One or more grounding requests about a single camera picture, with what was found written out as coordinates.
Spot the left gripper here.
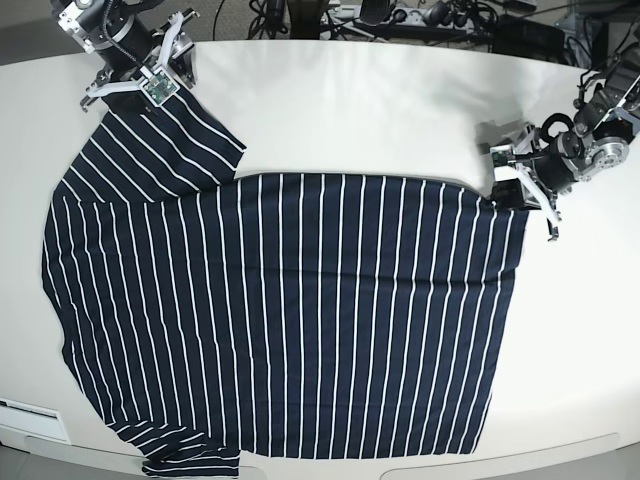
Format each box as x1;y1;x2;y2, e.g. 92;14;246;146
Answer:
490;122;561;242

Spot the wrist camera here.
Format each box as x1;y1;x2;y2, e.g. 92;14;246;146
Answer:
489;144;516;168
141;71;180;107

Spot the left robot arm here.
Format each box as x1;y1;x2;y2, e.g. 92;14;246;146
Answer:
488;42;639;241

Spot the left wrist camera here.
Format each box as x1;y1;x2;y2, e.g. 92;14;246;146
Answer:
489;144;516;168

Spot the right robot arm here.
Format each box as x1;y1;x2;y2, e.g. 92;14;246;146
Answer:
51;1;199;112

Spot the navy white striped T-shirt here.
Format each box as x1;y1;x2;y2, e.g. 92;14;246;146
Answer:
42;92;528;478

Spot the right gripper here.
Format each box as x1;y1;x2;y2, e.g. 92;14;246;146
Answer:
80;12;196;113

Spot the white power strip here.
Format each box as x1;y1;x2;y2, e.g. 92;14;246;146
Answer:
388;6;473;30

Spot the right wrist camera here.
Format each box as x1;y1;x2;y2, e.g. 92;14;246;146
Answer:
141;71;180;107

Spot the black box on floor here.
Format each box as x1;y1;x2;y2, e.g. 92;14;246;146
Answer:
491;15;565;58

